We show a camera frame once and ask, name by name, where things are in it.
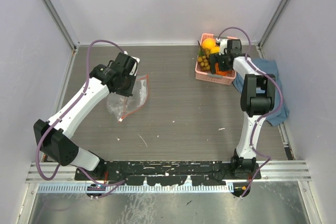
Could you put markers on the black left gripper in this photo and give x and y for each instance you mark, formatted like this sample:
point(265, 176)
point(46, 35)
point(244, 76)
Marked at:
point(128, 91)

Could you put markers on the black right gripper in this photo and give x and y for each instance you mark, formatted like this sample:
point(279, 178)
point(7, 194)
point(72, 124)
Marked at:
point(216, 57)

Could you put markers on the orange tangerine with leaf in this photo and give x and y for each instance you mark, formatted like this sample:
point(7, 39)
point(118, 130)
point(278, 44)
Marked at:
point(220, 72)

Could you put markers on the yellow lemon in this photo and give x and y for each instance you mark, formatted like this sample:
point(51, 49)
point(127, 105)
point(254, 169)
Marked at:
point(215, 50)

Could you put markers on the orange fruit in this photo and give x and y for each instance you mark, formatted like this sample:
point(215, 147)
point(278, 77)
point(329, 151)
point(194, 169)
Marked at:
point(208, 43)

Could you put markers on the clear zip bag orange zipper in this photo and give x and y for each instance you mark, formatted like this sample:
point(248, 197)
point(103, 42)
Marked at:
point(121, 107)

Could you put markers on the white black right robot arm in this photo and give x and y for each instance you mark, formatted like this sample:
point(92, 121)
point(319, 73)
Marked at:
point(256, 101)

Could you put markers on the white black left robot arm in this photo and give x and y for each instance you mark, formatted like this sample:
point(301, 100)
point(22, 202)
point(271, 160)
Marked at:
point(53, 137)

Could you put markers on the brown longan bunch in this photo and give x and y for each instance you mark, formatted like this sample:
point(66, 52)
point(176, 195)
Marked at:
point(203, 61)

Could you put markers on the pink plastic basket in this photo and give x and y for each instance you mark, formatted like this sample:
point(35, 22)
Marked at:
point(214, 78)

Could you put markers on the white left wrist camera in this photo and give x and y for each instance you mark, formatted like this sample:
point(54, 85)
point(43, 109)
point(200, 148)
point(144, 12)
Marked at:
point(135, 67)

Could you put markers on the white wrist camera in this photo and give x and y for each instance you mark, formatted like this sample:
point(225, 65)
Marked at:
point(222, 43)
point(135, 67)

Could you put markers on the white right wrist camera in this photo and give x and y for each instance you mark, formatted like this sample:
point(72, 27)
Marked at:
point(222, 43)

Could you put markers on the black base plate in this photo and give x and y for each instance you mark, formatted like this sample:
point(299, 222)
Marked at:
point(163, 181)

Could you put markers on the aluminium front rail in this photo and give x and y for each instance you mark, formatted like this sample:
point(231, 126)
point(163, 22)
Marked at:
point(278, 171)

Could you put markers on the white slotted cable duct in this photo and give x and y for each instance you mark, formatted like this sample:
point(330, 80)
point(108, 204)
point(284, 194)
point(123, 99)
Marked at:
point(126, 189)

